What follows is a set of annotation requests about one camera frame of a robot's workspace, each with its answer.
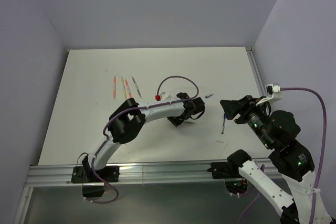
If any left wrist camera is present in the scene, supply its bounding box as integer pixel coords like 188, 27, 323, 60
155, 92, 171, 101

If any blue ballpoint pen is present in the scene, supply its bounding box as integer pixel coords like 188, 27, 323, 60
221, 113, 226, 134

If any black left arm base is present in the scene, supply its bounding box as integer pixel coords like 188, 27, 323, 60
71, 166, 120, 199

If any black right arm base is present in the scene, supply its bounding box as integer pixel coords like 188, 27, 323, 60
207, 162, 249, 194

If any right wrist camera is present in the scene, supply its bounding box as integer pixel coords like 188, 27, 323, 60
256, 83, 283, 106

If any aluminium front rail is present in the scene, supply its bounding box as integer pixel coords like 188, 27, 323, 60
25, 156, 301, 188

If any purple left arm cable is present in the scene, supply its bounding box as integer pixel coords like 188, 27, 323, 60
102, 76, 200, 204

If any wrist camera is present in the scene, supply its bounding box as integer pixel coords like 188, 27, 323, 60
155, 92, 171, 101
256, 83, 283, 106

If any purple highlighter pen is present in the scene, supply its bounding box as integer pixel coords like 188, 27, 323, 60
131, 76, 142, 99

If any orange highlighter pen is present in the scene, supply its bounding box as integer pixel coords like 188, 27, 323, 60
113, 76, 117, 100

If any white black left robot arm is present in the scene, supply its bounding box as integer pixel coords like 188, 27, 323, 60
82, 92, 205, 182

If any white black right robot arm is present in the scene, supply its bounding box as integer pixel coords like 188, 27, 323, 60
220, 95, 335, 223

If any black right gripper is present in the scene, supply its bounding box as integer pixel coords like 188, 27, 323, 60
218, 93, 274, 147

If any yellow highlighter pen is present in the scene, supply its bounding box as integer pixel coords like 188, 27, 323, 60
121, 77, 128, 99

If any pink highlighter pen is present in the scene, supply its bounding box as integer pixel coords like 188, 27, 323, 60
124, 79, 133, 98

